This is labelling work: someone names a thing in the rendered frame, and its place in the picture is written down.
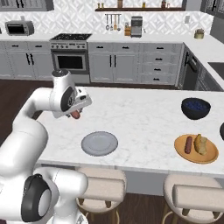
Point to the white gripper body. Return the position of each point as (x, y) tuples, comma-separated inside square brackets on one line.
[(83, 104)]

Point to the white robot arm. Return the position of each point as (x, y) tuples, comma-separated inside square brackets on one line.
[(24, 145)]

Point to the brown sausage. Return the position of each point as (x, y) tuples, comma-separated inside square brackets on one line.
[(188, 144), (75, 114)]

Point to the grey plate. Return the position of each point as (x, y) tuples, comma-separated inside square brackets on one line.
[(99, 143)]

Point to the black bowl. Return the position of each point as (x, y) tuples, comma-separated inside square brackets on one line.
[(222, 131), (195, 114)]

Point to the golden bread bun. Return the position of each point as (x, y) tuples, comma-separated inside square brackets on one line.
[(201, 144)]

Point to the orange plate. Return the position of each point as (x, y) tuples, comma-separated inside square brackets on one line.
[(210, 156)]

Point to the steel stove with oven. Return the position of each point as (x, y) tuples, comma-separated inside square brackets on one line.
[(71, 57)]

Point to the grey cupboard and drawer run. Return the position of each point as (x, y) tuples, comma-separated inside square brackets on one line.
[(134, 62)]

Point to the grey base cupboard run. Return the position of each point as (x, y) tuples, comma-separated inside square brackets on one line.
[(23, 59)]

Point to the beige round stool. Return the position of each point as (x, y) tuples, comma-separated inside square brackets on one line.
[(192, 198), (102, 186)]

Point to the silver coffee machine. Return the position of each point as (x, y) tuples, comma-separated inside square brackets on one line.
[(136, 26)]

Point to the silver toaster oven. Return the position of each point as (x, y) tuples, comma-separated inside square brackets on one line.
[(19, 28)]

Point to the brown jar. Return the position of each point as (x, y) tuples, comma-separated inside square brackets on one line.
[(120, 3)]

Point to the black dishwasher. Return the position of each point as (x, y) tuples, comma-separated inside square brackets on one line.
[(189, 71)]

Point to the blue berries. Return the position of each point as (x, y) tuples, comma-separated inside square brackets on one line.
[(195, 105)]

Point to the yellow jar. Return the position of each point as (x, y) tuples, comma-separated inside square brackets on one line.
[(143, 4)]

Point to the grey cupboard run under sink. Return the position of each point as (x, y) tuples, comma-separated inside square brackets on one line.
[(208, 81)]

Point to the dark red jar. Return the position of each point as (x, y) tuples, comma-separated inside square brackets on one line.
[(163, 4)]

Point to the golden kettle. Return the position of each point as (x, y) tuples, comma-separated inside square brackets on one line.
[(199, 34)]

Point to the dark sink basin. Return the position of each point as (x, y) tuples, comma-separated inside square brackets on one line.
[(218, 68)]

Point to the grey tall cupboard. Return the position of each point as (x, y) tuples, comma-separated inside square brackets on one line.
[(214, 17)]

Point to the rail with hanging tools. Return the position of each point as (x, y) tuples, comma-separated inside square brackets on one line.
[(113, 22)]

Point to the dark wooden wall shelf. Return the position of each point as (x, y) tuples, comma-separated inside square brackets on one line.
[(140, 9)]

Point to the grey wall cupboard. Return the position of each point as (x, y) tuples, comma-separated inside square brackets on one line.
[(26, 4)]

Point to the white wall socket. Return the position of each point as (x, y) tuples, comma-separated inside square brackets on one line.
[(187, 19)]

